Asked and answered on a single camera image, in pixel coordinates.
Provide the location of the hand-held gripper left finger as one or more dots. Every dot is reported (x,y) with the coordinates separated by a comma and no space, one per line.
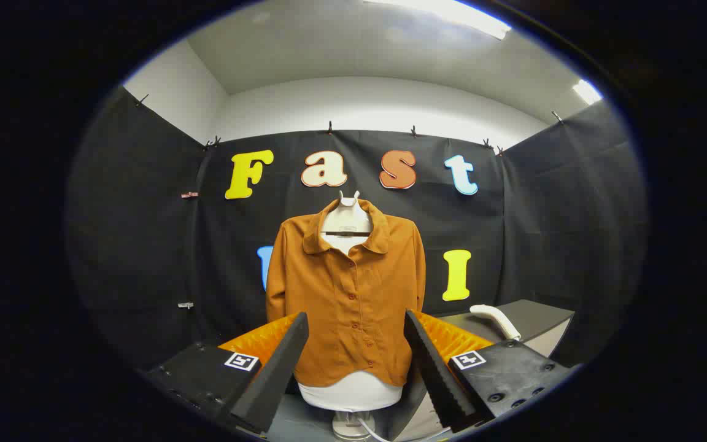
(280,368)

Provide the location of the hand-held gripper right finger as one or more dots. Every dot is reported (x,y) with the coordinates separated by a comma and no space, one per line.
(433,362)

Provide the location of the white garment steamer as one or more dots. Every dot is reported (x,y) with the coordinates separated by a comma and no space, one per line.
(498,319)

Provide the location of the orange-brown button shirt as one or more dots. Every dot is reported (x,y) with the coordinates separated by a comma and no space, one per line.
(353,307)

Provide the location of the mannequin stand base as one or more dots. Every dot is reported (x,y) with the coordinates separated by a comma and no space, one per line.
(350,425)

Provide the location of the white mannequin torso form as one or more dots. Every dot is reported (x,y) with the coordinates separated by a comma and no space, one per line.
(346,218)

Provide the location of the small ceiling light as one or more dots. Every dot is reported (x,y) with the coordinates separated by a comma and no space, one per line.
(587,92)

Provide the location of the long ceiling light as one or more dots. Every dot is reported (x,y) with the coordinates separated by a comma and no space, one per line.
(464,12)

